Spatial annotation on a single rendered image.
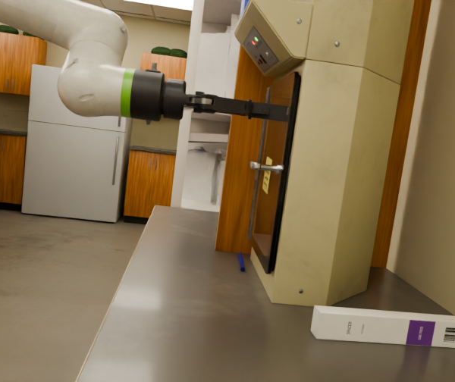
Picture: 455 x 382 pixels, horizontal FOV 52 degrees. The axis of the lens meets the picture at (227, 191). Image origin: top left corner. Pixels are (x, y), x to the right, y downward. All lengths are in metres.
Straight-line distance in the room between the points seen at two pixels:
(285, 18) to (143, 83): 0.28
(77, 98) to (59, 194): 5.14
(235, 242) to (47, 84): 4.92
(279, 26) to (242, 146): 0.44
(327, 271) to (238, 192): 0.41
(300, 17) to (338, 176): 0.30
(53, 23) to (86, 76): 0.13
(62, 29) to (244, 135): 0.53
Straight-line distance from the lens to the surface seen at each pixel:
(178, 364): 0.67
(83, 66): 0.89
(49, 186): 6.02
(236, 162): 1.24
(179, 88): 0.88
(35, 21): 0.97
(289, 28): 0.90
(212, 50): 2.31
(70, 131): 5.91
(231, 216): 1.26
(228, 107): 0.87
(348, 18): 0.94
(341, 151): 0.91
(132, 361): 0.67
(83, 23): 0.97
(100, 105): 0.89
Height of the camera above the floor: 1.25
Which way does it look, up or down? 7 degrees down
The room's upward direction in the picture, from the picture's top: 7 degrees clockwise
